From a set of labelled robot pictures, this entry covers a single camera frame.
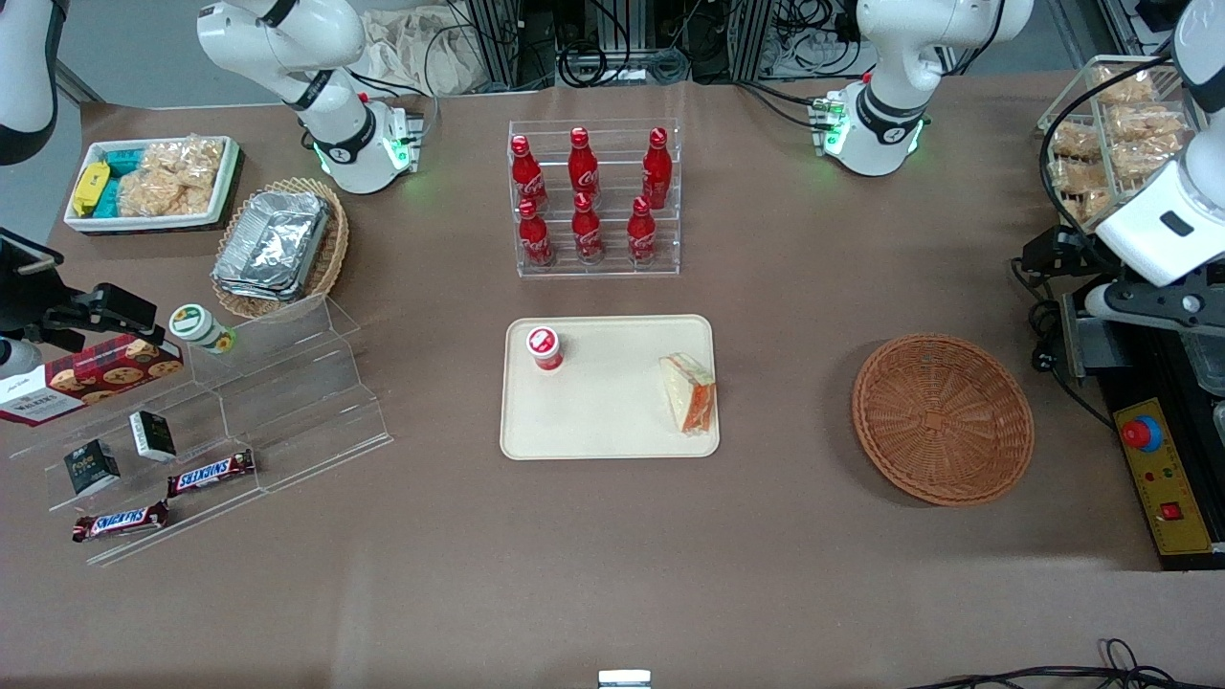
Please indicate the small white block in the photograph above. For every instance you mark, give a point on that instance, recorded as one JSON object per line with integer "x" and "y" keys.
{"x": 624, "y": 679}

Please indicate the red tartan cookie box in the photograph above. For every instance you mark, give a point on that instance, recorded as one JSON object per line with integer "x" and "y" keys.
{"x": 96, "y": 378}

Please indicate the white rectangular plastic bin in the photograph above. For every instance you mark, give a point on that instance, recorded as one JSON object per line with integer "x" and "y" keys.
{"x": 144, "y": 222}

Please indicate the Snickers chocolate bar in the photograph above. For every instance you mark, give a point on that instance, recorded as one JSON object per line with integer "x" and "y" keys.
{"x": 211, "y": 474}
{"x": 120, "y": 522}

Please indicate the steel pan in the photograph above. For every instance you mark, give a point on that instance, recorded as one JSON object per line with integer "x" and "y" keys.
{"x": 1211, "y": 368}

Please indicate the stacked aluminium foil containers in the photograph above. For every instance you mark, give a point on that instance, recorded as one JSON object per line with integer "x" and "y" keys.
{"x": 273, "y": 244}

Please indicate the teal snack packet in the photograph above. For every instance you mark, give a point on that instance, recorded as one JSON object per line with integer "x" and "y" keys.
{"x": 113, "y": 196}

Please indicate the black machine with yellow panel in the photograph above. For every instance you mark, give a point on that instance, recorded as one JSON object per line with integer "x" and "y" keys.
{"x": 1139, "y": 383}

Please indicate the beige cloth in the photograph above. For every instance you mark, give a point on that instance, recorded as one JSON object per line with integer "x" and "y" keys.
{"x": 421, "y": 53}

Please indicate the red emergency stop button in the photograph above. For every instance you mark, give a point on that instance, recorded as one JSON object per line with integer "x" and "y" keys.
{"x": 1141, "y": 434}

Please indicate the red cola bottle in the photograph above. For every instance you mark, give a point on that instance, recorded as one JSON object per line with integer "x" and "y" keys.
{"x": 535, "y": 239}
{"x": 641, "y": 237}
{"x": 527, "y": 177}
{"x": 583, "y": 167}
{"x": 657, "y": 172}
{"x": 587, "y": 234}

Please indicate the red white yogurt cup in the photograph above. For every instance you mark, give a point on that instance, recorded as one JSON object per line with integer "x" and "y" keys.
{"x": 545, "y": 347}

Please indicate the clear bag of fried snacks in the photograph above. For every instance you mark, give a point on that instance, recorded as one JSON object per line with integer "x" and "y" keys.
{"x": 1096, "y": 204}
{"x": 1074, "y": 141}
{"x": 1144, "y": 158}
{"x": 1147, "y": 122}
{"x": 1124, "y": 86}
{"x": 1080, "y": 176}

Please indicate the beige plastic tray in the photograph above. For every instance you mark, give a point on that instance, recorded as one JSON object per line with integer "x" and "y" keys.
{"x": 603, "y": 402}

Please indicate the light wicker basket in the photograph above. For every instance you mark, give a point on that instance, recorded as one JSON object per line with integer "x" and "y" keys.
{"x": 333, "y": 254}

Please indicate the brown wicker basket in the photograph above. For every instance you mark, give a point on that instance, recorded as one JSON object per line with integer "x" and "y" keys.
{"x": 943, "y": 421}

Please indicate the clear acrylic bottle rack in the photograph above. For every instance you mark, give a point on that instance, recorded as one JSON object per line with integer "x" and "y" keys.
{"x": 612, "y": 271}

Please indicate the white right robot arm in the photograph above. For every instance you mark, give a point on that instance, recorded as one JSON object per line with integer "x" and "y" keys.
{"x": 335, "y": 134}

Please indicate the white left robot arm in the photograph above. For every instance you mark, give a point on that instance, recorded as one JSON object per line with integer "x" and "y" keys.
{"x": 890, "y": 124}

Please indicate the clear acrylic stepped shelf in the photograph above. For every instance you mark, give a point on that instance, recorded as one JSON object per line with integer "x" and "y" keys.
{"x": 297, "y": 402}

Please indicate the grey metal bracket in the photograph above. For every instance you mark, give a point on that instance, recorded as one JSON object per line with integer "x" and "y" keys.
{"x": 1091, "y": 349}

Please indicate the triangular sandwich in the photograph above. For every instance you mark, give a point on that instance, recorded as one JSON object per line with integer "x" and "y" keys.
{"x": 691, "y": 394}

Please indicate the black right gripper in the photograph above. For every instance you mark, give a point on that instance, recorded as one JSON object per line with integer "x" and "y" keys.
{"x": 27, "y": 299}

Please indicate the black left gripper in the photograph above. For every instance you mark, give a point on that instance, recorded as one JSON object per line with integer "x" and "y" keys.
{"x": 1074, "y": 251}

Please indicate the clear bag of rice crackers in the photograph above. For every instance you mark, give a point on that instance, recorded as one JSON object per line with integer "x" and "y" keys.
{"x": 172, "y": 177}

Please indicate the small black carton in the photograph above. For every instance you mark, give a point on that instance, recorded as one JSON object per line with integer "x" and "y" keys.
{"x": 153, "y": 435}
{"x": 92, "y": 467}

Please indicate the aluminium frame post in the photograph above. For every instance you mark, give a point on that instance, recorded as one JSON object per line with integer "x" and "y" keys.
{"x": 758, "y": 38}
{"x": 498, "y": 43}

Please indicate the white cup with green lid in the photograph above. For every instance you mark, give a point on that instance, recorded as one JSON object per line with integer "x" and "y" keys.
{"x": 196, "y": 325}

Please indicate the yellow snack packet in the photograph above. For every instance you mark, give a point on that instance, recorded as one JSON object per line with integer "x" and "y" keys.
{"x": 90, "y": 188}

